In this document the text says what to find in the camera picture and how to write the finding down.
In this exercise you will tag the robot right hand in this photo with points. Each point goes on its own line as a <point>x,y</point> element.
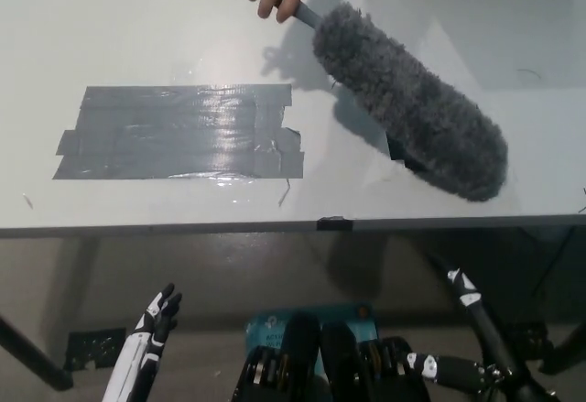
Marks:
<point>469,299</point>

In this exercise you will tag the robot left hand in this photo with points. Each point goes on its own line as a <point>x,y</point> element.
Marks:
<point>137,356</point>

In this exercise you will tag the grey fluffy duster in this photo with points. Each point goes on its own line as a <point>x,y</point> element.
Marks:
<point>412,113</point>

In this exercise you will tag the robot torso black teal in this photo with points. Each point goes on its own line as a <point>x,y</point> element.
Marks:
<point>302,356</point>

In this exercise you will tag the black floor tape patch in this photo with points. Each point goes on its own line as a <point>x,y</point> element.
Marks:
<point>94,349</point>

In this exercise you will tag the black table leg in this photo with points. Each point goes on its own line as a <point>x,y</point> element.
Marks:
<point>32,351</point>
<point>567,347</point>

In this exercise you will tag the small black tape strip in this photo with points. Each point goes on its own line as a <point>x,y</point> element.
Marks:
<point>335,224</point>

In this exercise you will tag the grey duct tape patch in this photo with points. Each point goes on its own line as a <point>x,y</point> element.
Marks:
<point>183,136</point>

